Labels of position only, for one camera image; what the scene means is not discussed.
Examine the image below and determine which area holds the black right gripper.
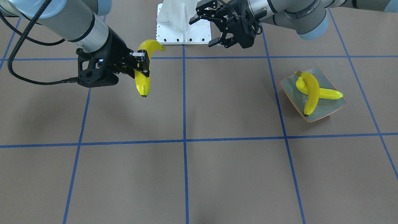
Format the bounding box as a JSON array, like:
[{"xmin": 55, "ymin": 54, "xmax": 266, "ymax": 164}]
[{"xmin": 76, "ymin": 30, "xmax": 150, "ymax": 87}]

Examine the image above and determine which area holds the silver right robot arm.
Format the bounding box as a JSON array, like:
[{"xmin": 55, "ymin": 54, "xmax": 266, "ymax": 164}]
[{"xmin": 1, "ymin": 0, "xmax": 150, "ymax": 88}]

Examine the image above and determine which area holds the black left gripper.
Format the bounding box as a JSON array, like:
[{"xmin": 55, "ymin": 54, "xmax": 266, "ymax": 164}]
[{"xmin": 189, "ymin": 0, "xmax": 262, "ymax": 49}]

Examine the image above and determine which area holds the small yellow banana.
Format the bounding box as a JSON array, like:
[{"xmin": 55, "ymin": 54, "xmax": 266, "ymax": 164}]
[{"xmin": 295, "ymin": 77, "xmax": 344, "ymax": 100}]

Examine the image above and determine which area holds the large yellow banana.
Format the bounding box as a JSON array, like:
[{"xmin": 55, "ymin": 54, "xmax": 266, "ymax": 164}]
[{"xmin": 295, "ymin": 71, "xmax": 320, "ymax": 117}]

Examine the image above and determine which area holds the black braided cable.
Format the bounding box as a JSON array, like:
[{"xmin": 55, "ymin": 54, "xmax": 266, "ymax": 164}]
[{"xmin": 0, "ymin": 0, "xmax": 78, "ymax": 85}]

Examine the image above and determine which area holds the white robot column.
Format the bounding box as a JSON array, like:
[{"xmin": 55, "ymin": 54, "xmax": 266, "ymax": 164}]
[{"xmin": 155, "ymin": 0, "xmax": 211, "ymax": 44}]

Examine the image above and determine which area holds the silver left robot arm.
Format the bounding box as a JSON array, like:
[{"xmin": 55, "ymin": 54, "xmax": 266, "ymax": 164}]
[{"xmin": 189, "ymin": 0, "xmax": 397, "ymax": 49}]

